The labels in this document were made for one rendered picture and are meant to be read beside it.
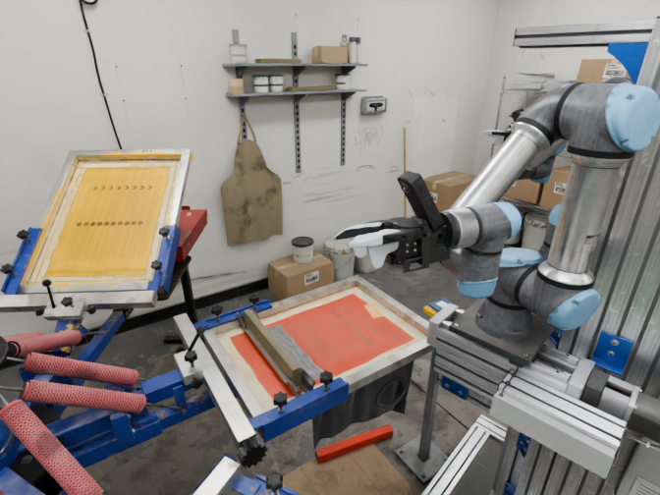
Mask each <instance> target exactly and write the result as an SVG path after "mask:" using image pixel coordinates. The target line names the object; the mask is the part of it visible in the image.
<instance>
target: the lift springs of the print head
mask: <svg viewBox="0 0 660 495"><path fill-rule="evenodd" d="M88 335H93V332H92V333H87V334H81V332H80V331H78V330H71V331H65V332H60V333H54V334H48V335H43V334H42V333H41V332H39V331H34V332H28V333H23V334H16V335H10V336H3V338H4V339H5V340H6V342H7V344H8V347H9V352H8V354H7V357H6V360H12V361H19V362H22V369H23V371H27V372H34V373H41V374H48V375H55V376H62V377H69V378H76V379H83V380H90V381H97V382H104V383H111V384H118V385H125V386H133V385H134V384H136V383H137V381H138V380H141V381H147V380H149V379H145V378H139V377H138V371H137V370H135V369H129V368H124V367H118V366H112V365H106V364H101V363H95V362H89V361H83V360H77V359H71V358H65V357H54V356H50V355H44V354H40V353H43V352H48V351H52V350H56V349H60V348H64V347H69V346H72V345H76V344H78V343H79V342H80V341H81V339H82V337H84V336H88ZM23 357H25V358H24V359H21V358H23ZM0 389H2V390H11V391H20V396H19V398H20V400H15V401H13V402H11V403H8V402H7V401H6V399H5V398H4V397H3V396H2V395H1V394H0V401H1V402H2V403H3V404H4V405H5V407H4V408H3V409H2V410H1V411H0V418H1V420H2V421H3V422H4V423H5V424H6V425H7V426H8V427H9V429H10V430H11V431H12V432H13V433H14V434H15V435H16V436H17V437H18V439H19V440H20V441H21V442H22V443H23V444H24V445H25V446H26V448H27V449H28V450H29V451H30V452H31V453H32V454H33V456H34V457H35V458H36V459H37V460H38V461H39V462H40V463H41V464H42V466H43V467H44V468H45V469H46V470H47V471H48V472H49V473H50V475H51V476H52V477H53V478H54V479H55V480H56V481H57V482H58V484H59V485H60V486H61V487H62V488H63V489H64V490H65V491H66V492H67V494H68V495H103V494H102V493H103V492H104V490H103V489H102V488H101V487H100V486H99V485H98V484H97V483H96V481H95V480H94V479H93V478H92V477H91V476H90V475H89V474H88V473H87V471H86V470H85V469H84V468H83V467H82V466H81V465H80V464H79V462H78V461H77V460H76V459H75V458H74V457H73V456H72V455H71V454H70V453H69V451H68V450H67V449H66V448H65V447H64V446H63V445H62V444H61V443H60V441H59V440H58V439H57V438H56V437H55V436H54V435H53V434H52V433H51V431H50V430H49V429H48V428H47V427H46V426H45V425H44V424H43V423H42V422H41V420H40V419H39V418H38V417H37V416H36V415H35V414H34V413H33V412H32V410H31V409H30V408H29V407H28V406H27V405H26V404H25V403H24V402H31V403H42V404H51V405H61V406H71V407H81V408H91V409H101V410H111V411H121V412H131V413H140V412H141V411H142V410H143V409H144V407H145V406H152V407H160V408H169V409H178V410H181V409H182V408H183V407H176V406H167V405H159V404H151V403H147V402H146V397H145V396H144V395H143V394H136V393H128V392H120V391H113V390H105V389H97V388H90V387H83V386H75V385H68V384H60V383H52V382H45V381H37V380H29V381H28V382H25V384H24V385H23V387H22V388H16V387H8V386H0Z"/></svg>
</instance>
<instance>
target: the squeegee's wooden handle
mask: <svg viewBox="0 0 660 495"><path fill-rule="evenodd" d="M244 317H245V322H246V324H247V328H248V330H249V331H250V332H251V333H252V335H253V336H254V337H255V338H256V340H257V341H258V342H259V344H260V345H261V346H262V347H263V349H264V350H265V351H266V352H267V353H268V354H269V355H270V357H271V358H272V359H273V360H274V362H275V363H276V364H277V366H278V367H279V368H280V369H281V371H282V372H283V373H284V375H285V376H288V377H290V378H291V379H292V380H293V381H294V383H295V384H296V385H297V387H298V386H300V385H302V375H301V368H300V367H299V366H298V365H297V363H296V362H295V361H294V360H293V359H292V357H291V356H290V355H289V354H288V353H287V352H286V350H285V349H284V348H283V347H282V346H281V345H280V343H279V342H278V341H277V340H276V339H275V338H274V336H273V335H272V334H271V333H270V332H269V331H268V329H267V328H266V327H265V326H264V325H263V324H262V322H261V321H260V320H259V319H258V318H257V316H256V315H255V314H254V313H253V312H252V311H251V309H247V310H245V311H244Z"/></svg>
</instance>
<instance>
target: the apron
mask: <svg viewBox="0 0 660 495"><path fill-rule="evenodd" d="M244 119H245V120H246V122H247V125H248V127H249V129H250V131H251V133H252V136H253V139H254V141H253V140H250V139H245V140H243V141H242V142H240V140H241V134H242V129H243V124H244ZM237 145H238V146H237V150H236V155H235V163H234V171H233V173H232V174H231V176H230V177H229V178H228V179H227V180H226V181H225V182H223V185H222V187H221V195H222V202H223V210H224V219H225V227H226V236H227V245H228V246H230V245H236V244H242V243H246V242H249V241H252V240H265V239H268V238H270V237H271V236H275V235H283V206H282V185H281V178H280V177H279V176H278V174H275V173H273V172H272V171H271V170H270V169H269V168H267V166H266V163H265V160H264V158H263V155H262V153H261V150H260V148H259V146H258V145H257V141H256V137H255V134H254V131H253V129H252V127H251V125H250V123H249V121H248V118H247V116H246V115H244V116H242V120H241V125H240V130H239V136H238V142H237Z"/></svg>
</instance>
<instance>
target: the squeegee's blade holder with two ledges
mask: <svg viewBox="0 0 660 495"><path fill-rule="evenodd" d="M245 331H246V333H247V334H248V336H249V337H250V338H251V339H252V341H253V342H254V343H255V345H256V346H257V347H258V349H259V350H260V351H261V353H262V354H263V355H264V357H265V358H266V359H267V360H268V362H269V363H270V364H271V366H272V367H273V368H274V370H275V371H276V372H277V374H278V375H279V376H280V378H281V379H282V380H283V381H284V383H285V384H286V385H287V384H288V381H287V379H286V376H285V375H284V373H283V372H282V371H281V369H280V368H279V367H278V366H277V364H276V363H275V362H274V360H273V359H272V358H271V357H270V355H269V354H268V353H267V352H266V351H265V350H264V349H263V347H262V346H261V345H260V344H259V342H258V341H257V340H256V338H255V337H254V336H253V335H252V333H251V332H250V331H249V330H248V328H247V329H245Z"/></svg>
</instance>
